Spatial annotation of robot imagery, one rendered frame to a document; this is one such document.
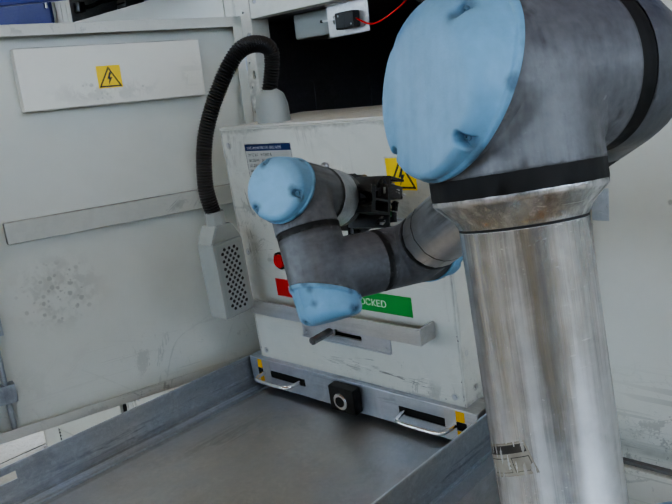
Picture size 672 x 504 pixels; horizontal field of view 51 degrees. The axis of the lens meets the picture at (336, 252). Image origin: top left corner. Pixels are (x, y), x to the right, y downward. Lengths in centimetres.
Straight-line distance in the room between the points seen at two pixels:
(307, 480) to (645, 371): 54
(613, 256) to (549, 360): 65
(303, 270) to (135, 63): 77
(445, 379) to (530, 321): 72
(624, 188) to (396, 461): 54
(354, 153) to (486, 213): 70
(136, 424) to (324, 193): 70
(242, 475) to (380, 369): 29
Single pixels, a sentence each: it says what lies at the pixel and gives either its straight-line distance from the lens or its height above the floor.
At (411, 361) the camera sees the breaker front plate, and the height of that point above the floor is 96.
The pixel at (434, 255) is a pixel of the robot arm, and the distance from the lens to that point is 78.
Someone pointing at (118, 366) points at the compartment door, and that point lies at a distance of 151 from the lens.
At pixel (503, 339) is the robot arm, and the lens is 46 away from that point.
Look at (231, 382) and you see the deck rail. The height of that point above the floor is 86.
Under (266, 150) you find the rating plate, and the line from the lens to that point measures 127.
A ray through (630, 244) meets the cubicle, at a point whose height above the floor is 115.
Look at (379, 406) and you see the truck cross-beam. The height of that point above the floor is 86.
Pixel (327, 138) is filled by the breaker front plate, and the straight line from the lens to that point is 116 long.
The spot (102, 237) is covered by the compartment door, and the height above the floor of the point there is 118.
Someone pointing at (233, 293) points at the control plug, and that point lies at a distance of 132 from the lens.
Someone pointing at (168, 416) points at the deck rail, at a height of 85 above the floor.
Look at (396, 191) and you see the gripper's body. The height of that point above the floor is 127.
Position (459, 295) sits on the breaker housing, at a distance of 109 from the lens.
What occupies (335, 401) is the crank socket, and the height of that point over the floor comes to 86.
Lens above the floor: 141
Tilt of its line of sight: 13 degrees down
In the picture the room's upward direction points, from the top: 6 degrees counter-clockwise
